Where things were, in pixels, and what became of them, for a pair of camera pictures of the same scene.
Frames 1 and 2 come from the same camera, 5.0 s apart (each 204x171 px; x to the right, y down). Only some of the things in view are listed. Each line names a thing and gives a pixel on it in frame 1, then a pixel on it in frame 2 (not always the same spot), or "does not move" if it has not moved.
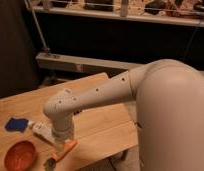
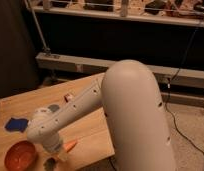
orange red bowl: (20, 156) does not move
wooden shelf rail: (158, 17) does not move
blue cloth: (17, 124) does not move
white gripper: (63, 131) → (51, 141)
